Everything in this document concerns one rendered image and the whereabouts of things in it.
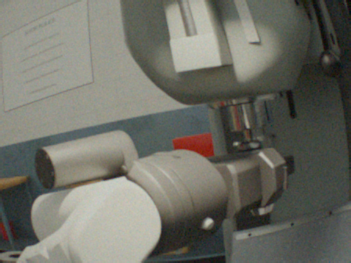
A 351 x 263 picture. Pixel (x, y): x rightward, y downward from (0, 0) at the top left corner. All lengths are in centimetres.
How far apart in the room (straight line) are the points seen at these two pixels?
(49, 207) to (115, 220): 8
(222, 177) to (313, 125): 47
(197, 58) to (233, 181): 11
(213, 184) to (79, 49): 499
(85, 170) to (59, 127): 515
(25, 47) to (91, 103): 105
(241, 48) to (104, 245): 23
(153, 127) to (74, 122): 69
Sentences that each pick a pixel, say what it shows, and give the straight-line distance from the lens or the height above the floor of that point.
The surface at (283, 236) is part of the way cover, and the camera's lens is 109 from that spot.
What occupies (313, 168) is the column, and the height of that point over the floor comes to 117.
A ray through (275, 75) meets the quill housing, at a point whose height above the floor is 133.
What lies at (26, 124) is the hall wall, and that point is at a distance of 592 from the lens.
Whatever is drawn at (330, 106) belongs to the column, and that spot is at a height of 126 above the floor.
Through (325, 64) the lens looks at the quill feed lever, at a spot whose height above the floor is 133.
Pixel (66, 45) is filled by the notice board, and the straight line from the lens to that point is 563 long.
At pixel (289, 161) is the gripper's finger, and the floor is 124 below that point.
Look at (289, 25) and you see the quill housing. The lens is 62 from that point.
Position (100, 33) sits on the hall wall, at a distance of 546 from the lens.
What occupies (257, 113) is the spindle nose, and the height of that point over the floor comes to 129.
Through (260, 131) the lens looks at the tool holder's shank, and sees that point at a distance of 70.
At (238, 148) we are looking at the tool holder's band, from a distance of 69.
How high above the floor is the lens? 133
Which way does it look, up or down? 3 degrees down
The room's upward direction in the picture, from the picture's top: 11 degrees counter-clockwise
